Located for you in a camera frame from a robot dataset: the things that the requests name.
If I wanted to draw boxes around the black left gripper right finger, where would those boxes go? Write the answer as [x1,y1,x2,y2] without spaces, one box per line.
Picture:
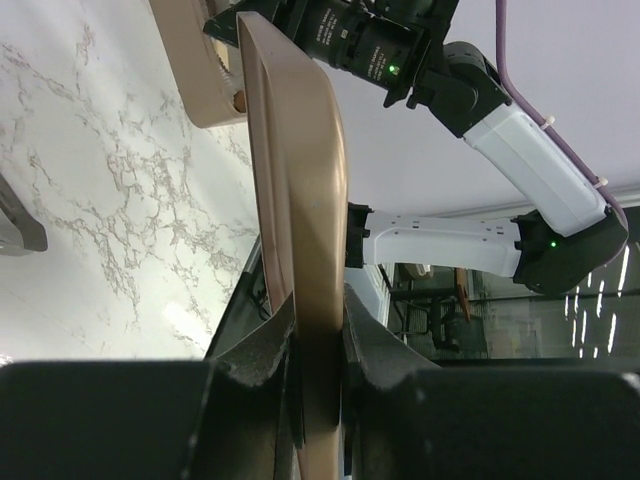
[342,289,639,479]

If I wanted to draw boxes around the beige box lid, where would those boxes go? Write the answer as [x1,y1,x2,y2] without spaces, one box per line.
[237,12,348,479]

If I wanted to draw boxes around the beige chocolate box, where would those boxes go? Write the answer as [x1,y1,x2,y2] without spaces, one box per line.
[149,0,246,128]

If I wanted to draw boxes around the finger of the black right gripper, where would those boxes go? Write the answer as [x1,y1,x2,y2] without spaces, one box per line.
[203,9,239,47]

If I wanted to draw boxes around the steel tongs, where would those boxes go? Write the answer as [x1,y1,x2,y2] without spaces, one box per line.
[0,177,48,257]

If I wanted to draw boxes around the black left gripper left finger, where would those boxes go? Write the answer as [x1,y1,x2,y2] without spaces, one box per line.
[1,300,294,479]

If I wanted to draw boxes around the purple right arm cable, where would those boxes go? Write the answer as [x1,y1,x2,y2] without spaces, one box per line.
[494,0,631,261]

